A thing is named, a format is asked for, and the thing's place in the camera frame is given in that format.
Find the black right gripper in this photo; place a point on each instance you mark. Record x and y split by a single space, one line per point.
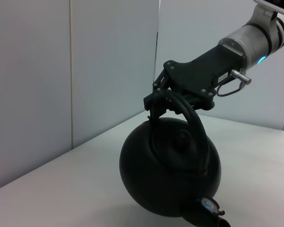
198 73

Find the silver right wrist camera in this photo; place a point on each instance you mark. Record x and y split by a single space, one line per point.
279 3

